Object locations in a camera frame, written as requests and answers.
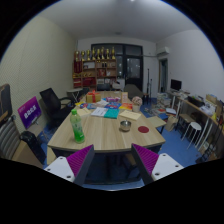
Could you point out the orange book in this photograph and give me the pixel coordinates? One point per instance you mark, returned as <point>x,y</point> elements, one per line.
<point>126,106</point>

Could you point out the dark glass double door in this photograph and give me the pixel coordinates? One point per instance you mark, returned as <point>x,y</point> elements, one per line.
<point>134,70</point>

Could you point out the grey armchair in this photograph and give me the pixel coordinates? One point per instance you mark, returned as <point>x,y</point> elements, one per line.
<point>132,90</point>

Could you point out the black computer monitor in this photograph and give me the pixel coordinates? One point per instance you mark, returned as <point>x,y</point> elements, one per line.
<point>176,84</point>

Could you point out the small standing card box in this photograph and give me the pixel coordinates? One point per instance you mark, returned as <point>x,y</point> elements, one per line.
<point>124,97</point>

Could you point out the black tripod stand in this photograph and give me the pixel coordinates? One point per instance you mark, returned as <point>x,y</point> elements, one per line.
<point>148,83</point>

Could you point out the small metal cup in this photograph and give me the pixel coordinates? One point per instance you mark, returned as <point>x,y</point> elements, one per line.
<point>125,126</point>

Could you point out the blue book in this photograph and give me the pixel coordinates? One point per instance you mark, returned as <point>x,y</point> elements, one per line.
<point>113,105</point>

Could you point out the wooden-top dark stool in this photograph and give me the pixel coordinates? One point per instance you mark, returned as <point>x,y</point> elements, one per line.
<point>186,118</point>

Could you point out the teal book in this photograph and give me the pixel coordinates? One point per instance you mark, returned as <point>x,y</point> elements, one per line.
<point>111,113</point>

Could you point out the pink box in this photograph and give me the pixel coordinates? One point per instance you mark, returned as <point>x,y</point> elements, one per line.
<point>113,99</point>

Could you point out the pale yellow envelope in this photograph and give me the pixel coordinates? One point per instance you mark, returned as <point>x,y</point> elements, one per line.
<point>130,115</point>

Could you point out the flat round red coaster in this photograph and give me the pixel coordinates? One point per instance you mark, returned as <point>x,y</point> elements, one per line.
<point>143,129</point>

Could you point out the small pale yellow card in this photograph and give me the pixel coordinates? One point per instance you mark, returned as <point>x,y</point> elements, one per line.
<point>83,112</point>

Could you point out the beige paper bag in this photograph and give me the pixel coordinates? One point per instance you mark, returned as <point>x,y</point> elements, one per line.
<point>171,124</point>

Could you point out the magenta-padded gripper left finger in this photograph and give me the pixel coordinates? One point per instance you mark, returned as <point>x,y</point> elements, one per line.
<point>79,160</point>

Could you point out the wooden shelf unit with trophies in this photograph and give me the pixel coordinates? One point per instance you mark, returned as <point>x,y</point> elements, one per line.
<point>95,70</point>

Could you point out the small wooden side table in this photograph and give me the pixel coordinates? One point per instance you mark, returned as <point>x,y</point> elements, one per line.
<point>156,121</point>

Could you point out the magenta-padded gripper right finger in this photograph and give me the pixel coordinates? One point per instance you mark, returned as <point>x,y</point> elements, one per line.
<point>146,159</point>

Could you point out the pink flowers in white pot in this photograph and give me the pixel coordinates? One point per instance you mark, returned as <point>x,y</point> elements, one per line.
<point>136,101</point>

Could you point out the black suitcase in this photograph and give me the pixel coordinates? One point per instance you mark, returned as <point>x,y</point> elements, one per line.
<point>33,145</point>

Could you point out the yellow gift box red ribbon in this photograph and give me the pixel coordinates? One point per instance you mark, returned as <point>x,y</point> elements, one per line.
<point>93,97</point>

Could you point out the white wall air conditioner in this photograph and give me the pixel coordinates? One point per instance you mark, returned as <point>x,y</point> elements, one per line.
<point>163,51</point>

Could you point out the purple sign board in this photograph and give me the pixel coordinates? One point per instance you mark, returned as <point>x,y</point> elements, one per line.
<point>29,112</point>

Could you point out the grey striped chair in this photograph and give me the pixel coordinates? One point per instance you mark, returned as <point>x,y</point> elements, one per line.
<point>8,138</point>

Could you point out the green-capped green drink bottle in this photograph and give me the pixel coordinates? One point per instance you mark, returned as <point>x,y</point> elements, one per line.
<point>77,130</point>

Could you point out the black office chair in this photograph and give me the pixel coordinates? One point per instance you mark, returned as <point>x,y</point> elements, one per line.
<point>51,101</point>

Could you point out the long cluttered side desk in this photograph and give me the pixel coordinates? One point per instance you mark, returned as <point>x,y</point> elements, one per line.
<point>200,108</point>

